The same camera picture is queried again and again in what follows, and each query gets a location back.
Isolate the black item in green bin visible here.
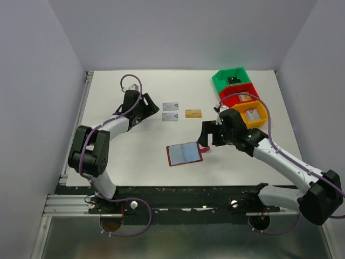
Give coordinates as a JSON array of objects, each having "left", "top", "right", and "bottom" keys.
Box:
[{"left": 227, "top": 77, "right": 241, "bottom": 85}]

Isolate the red leather card holder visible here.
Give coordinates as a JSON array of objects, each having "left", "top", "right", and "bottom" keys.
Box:
[{"left": 166, "top": 142, "right": 210, "bottom": 167}]

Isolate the aluminium rail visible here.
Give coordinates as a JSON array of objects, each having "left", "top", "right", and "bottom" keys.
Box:
[
  {"left": 42, "top": 192, "right": 302, "bottom": 219},
  {"left": 58, "top": 71, "right": 94, "bottom": 186}
]

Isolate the aluminium front rail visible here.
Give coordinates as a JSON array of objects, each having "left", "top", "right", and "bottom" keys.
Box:
[{"left": 42, "top": 192, "right": 302, "bottom": 219}]

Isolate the tan box in red bin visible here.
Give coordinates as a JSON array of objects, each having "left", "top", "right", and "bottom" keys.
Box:
[{"left": 238, "top": 92, "right": 252, "bottom": 102}]

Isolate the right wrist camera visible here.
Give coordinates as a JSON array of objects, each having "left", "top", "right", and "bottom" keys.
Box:
[{"left": 213, "top": 105, "right": 228, "bottom": 125}]

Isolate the white box in yellow bin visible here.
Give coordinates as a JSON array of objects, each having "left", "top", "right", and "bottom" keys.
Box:
[{"left": 245, "top": 109, "right": 261, "bottom": 122}]

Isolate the yellow plastic bin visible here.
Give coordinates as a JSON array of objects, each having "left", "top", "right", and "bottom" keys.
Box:
[{"left": 232, "top": 101, "right": 268, "bottom": 128}]

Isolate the aluminium left side rail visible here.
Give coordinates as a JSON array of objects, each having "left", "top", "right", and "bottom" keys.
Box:
[{"left": 58, "top": 71, "right": 94, "bottom": 186}]

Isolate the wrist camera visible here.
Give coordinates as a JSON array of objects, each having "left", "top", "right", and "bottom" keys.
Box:
[
  {"left": 213, "top": 105, "right": 228, "bottom": 125},
  {"left": 128, "top": 84, "right": 139, "bottom": 91}
]

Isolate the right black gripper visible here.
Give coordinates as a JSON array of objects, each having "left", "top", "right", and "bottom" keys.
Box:
[{"left": 198, "top": 120, "right": 236, "bottom": 146}]

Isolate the white VIP card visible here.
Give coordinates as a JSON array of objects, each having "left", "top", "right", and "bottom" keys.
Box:
[
  {"left": 162, "top": 102, "right": 179, "bottom": 111},
  {"left": 162, "top": 113, "right": 179, "bottom": 122}
]

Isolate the purple cable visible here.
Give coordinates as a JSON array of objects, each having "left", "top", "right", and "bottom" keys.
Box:
[
  {"left": 79, "top": 74, "right": 153, "bottom": 238},
  {"left": 213, "top": 93, "right": 345, "bottom": 235}
]

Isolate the green plastic bin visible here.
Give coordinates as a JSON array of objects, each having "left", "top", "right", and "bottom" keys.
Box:
[{"left": 212, "top": 67, "right": 251, "bottom": 93}]

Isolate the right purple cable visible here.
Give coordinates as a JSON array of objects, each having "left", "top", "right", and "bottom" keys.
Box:
[{"left": 213, "top": 93, "right": 345, "bottom": 235}]

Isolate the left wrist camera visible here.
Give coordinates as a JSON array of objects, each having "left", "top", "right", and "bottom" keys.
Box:
[{"left": 128, "top": 84, "right": 139, "bottom": 91}]

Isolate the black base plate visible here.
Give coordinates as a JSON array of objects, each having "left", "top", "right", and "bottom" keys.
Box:
[{"left": 56, "top": 186, "right": 296, "bottom": 228}]

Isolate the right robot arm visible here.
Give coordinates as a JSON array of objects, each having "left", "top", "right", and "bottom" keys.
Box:
[{"left": 197, "top": 108, "right": 344, "bottom": 226}]

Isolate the gold credit card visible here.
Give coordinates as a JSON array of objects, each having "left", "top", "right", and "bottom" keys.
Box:
[{"left": 185, "top": 110, "right": 202, "bottom": 118}]

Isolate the red plastic bin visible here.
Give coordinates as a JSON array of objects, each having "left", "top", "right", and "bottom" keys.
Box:
[{"left": 219, "top": 82, "right": 261, "bottom": 107}]

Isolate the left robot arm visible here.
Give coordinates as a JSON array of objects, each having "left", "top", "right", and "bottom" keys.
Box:
[{"left": 67, "top": 90, "right": 159, "bottom": 213}]

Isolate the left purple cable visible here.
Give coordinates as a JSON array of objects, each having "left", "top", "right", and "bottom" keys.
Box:
[{"left": 79, "top": 74, "right": 153, "bottom": 238}]

